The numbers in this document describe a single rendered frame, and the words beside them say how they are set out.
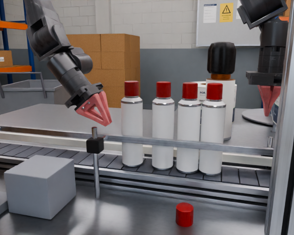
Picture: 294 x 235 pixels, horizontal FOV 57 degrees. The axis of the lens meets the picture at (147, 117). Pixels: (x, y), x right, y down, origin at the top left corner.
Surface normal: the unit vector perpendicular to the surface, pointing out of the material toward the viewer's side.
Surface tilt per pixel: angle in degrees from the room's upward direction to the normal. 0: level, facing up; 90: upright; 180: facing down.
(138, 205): 0
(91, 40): 90
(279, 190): 90
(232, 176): 0
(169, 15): 90
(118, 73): 90
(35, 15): 76
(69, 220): 0
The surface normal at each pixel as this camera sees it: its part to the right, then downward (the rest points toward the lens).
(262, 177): 0.00, -0.97
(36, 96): -0.02, 0.29
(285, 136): -0.27, 0.23
